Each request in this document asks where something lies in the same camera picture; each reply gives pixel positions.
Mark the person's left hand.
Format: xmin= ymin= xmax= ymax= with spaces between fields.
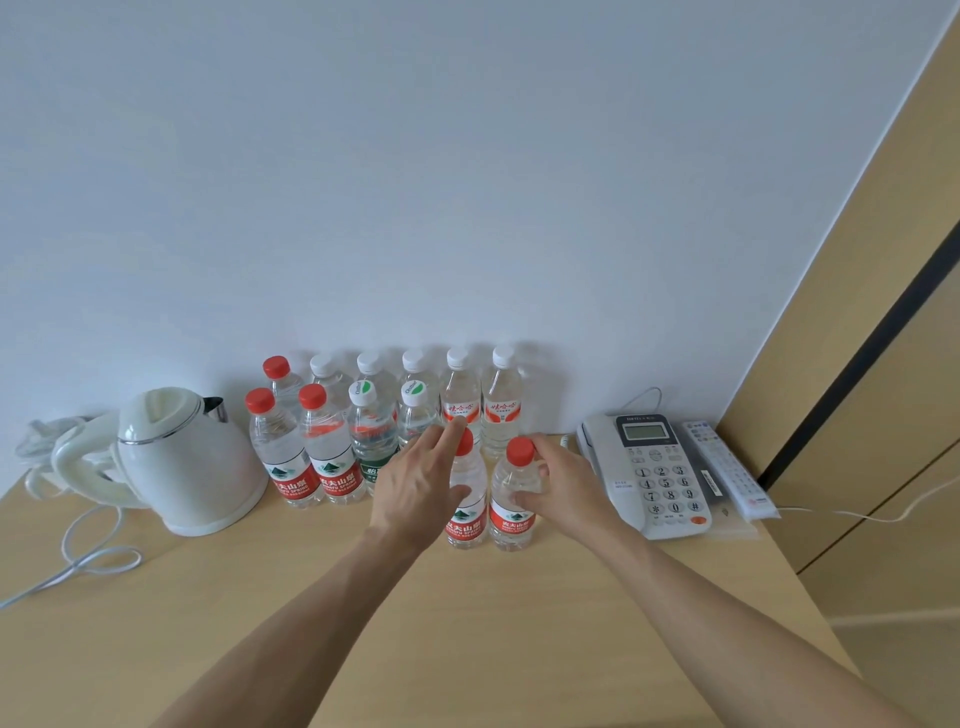
xmin=368 ymin=418 xmax=472 ymax=556

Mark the person's right hand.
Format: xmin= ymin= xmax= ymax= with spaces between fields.
xmin=512 ymin=433 xmax=639 ymax=560

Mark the red cap water bottle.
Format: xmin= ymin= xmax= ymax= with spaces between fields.
xmin=488 ymin=437 xmax=543 ymax=553
xmin=245 ymin=387 xmax=325 ymax=510
xmin=446 ymin=427 xmax=490 ymax=550
xmin=262 ymin=355 xmax=307 ymax=421
xmin=297 ymin=383 xmax=369 ymax=505

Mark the green label water bottle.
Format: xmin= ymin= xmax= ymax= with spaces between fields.
xmin=347 ymin=380 xmax=400 ymax=496
xmin=397 ymin=380 xmax=442 ymax=451

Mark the white cap water bottle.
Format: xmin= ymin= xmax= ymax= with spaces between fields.
xmin=309 ymin=353 xmax=354 ymax=414
xmin=440 ymin=347 xmax=483 ymax=448
xmin=354 ymin=350 xmax=400 ymax=410
xmin=399 ymin=349 xmax=442 ymax=406
xmin=479 ymin=344 xmax=525 ymax=460

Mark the person's left forearm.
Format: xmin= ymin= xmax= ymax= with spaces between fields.
xmin=149 ymin=524 xmax=425 ymax=728

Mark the person's right forearm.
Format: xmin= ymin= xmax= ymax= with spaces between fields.
xmin=607 ymin=536 xmax=924 ymax=728

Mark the white telephone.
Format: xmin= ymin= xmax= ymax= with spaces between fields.
xmin=575 ymin=412 xmax=712 ymax=541

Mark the wooden table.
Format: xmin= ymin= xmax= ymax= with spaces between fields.
xmin=0 ymin=431 xmax=860 ymax=728

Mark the bagged remote control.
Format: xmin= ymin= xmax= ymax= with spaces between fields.
xmin=680 ymin=419 xmax=781 ymax=538

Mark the white electric kettle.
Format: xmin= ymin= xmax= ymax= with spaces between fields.
xmin=50 ymin=386 xmax=269 ymax=538

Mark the white lidded mug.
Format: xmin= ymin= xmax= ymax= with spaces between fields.
xmin=14 ymin=416 xmax=91 ymax=500

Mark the thin white cable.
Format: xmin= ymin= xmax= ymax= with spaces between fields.
xmin=776 ymin=479 xmax=960 ymax=524

